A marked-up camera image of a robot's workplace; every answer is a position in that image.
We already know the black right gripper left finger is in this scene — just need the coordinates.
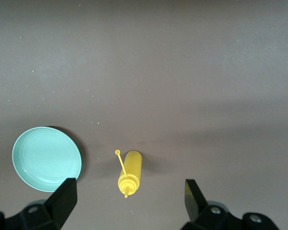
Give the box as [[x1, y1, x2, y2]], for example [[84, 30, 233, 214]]
[[0, 177, 78, 230]]

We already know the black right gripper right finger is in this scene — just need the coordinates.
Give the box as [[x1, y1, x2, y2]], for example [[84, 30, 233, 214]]
[[181, 179, 279, 230]]

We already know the yellow mustard squeeze bottle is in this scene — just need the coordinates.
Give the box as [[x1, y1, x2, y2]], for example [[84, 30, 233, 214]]
[[115, 149, 143, 199]]

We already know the pale green round plate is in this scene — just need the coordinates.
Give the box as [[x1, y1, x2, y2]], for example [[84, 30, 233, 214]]
[[12, 126, 83, 193]]

